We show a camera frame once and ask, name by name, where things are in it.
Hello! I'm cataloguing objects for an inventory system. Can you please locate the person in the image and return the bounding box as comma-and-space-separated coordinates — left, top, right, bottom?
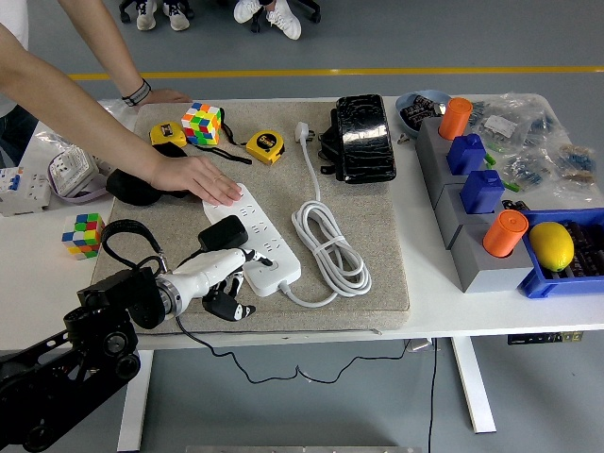
0, 0, 40, 167

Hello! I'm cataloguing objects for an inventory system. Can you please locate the black cloth pouch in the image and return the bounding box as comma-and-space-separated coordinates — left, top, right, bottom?
105, 141, 204, 208

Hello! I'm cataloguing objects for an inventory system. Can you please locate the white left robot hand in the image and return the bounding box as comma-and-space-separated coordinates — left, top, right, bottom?
167, 247, 275, 324

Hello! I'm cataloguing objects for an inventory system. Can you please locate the blue block with knob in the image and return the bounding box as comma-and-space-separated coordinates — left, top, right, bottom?
460, 168, 505, 215
445, 132, 488, 176

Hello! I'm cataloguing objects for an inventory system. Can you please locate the yellow lemon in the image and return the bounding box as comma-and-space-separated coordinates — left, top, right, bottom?
528, 222, 576, 274

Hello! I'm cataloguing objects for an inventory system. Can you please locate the white circuit breaker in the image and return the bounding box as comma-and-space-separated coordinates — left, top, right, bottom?
0, 165, 52, 218

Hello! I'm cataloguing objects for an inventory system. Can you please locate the purple flat ribbon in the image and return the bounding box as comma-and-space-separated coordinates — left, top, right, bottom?
46, 153, 114, 205

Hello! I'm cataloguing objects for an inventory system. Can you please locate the striped wristband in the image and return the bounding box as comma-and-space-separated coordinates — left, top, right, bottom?
121, 78, 152, 108

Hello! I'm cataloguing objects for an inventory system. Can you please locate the clear bag of metal parts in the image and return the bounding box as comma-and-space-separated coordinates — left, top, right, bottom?
35, 101, 143, 147

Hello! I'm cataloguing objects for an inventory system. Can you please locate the dark brown modules row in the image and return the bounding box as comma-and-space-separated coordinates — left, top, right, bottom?
546, 220, 604, 279

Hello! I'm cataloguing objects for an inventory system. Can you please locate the orange cylinder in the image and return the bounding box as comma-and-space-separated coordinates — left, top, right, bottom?
438, 96, 474, 141
481, 210, 529, 260

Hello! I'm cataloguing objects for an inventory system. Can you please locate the clear bag of mixed resistors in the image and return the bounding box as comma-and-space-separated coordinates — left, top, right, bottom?
551, 134, 604, 205

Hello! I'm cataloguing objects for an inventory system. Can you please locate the clear bag with white card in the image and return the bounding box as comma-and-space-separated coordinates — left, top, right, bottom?
469, 92, 565, 147

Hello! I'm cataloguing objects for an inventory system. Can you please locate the black plug adapter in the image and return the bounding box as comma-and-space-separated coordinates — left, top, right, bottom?
196, 215, 250, 251

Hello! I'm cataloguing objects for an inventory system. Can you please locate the small colourful puzzle cube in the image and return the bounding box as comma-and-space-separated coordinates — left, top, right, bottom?
60, 211, 106, 260

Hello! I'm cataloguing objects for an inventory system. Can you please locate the large colourful puzzle cube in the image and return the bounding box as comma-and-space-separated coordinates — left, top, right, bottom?
180, 101, 223, 145

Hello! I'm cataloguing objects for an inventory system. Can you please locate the white wall socket panel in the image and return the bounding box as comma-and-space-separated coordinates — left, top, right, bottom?
92, 153, 117, 176
46, 145, 98, 197

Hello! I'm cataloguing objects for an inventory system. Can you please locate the grey holder block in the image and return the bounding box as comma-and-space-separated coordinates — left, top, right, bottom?
449, 220, 540, 295
421, 141, 490, 210
432, 181, 507, 251
414, 116, 473, 166

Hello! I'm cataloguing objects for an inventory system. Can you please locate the blue plastic bin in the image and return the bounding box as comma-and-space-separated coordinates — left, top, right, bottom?
516, 207, 604, 300

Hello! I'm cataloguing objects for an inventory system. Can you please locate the white power strip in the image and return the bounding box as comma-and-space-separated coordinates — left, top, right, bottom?
202, 182, 303, 297

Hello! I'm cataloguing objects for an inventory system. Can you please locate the person's right hand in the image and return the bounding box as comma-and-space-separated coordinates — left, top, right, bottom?
149, 154, 244, 208

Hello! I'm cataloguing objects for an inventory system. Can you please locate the black table control panel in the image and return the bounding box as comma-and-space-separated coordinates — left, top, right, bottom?
507, 331, 585, 345

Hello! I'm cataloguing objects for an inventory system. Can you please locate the yellow tape measure 5m print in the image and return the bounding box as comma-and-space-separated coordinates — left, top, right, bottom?
244, 130, 286, 165

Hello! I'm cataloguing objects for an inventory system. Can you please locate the black hanging cable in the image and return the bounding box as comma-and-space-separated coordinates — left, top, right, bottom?
427, 351, 439, 453

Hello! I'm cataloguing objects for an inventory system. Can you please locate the thin black plug cord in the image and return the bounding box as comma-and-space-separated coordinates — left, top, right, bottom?
172, 244, 411, 384

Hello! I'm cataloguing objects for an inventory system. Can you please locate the grey-brown mat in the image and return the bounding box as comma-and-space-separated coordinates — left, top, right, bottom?
89, 99, 411, 339

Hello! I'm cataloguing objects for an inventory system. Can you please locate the clear bag of blue resistors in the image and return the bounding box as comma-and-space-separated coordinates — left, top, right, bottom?
499, 141, 561, 193

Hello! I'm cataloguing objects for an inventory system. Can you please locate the light blue bowl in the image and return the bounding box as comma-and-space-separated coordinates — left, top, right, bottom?
394, 89, 452, 141

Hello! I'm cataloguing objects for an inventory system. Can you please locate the white power strip cord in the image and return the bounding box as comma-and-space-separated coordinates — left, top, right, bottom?
280, 120, 374, 308

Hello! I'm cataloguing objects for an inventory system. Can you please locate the small yellow tape measure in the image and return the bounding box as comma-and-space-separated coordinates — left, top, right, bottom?
149, 121, 189, 148

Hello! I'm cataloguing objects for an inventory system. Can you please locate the black electronic modules pile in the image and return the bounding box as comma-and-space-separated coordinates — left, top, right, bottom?
400, 93, 447, 131

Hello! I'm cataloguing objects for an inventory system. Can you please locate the black tape measure strap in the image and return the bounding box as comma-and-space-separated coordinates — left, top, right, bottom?
219, 107, 249, 147
192, 143, 254, 165

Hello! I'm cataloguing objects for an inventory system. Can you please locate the grey white sneaker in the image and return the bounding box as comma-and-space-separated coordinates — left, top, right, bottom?
162, 0, 190, 32
136, 0, 158, 32

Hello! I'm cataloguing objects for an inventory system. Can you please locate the white table leg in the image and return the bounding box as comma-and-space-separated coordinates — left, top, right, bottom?
116, 349, 155, 453
450, 337, 497, 434

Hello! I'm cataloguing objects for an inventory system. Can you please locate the person's left hand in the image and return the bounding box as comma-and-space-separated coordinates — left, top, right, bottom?
143, 88, 193, 105

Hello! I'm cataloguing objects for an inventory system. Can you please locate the glossy black case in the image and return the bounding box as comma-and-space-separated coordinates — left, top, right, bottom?
334, 92, 397, 184

